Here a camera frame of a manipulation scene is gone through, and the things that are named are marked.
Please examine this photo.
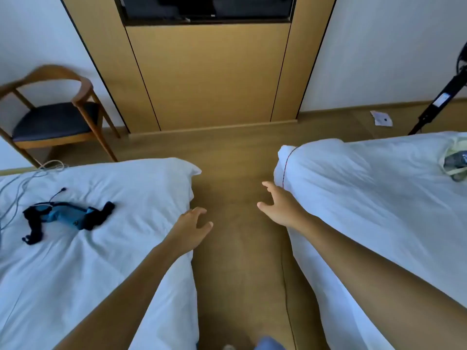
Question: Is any wooden chair with dark seat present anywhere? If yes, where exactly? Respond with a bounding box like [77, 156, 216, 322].
[0, 64, 121, 168]

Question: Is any wooden television wall panel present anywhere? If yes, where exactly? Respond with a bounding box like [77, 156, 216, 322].
[58, 0, 338, 137]

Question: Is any black television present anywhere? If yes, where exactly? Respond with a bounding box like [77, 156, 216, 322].
[113, 0, 297, 27]

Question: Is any cartoon print cloth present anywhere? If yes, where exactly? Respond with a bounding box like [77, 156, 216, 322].
[442, 136, 467, 182]

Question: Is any white paper sheet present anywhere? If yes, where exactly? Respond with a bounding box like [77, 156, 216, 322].
[370, 110, 394, 127]

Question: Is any white bed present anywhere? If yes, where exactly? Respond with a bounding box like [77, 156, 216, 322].
[0, 157, 202, 350]
[273, 131, 467, 350]

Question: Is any person's left forearm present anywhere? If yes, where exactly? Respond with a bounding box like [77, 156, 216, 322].
[54, 240, 192, 350]

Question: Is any person's left hand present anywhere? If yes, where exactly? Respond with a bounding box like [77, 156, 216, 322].
[162, 207, 214, 258]

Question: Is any white cable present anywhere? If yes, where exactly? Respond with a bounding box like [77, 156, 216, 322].
[0, 160, 69, 248]

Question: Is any thin black cable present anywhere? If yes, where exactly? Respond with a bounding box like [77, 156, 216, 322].
[280, 247, 294, 350]

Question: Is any blue and black strap device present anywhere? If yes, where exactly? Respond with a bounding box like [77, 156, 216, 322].
[21, 187, 116, 246]

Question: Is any person's right hand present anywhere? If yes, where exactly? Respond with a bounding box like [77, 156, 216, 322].
[256, 181, 311, 234]

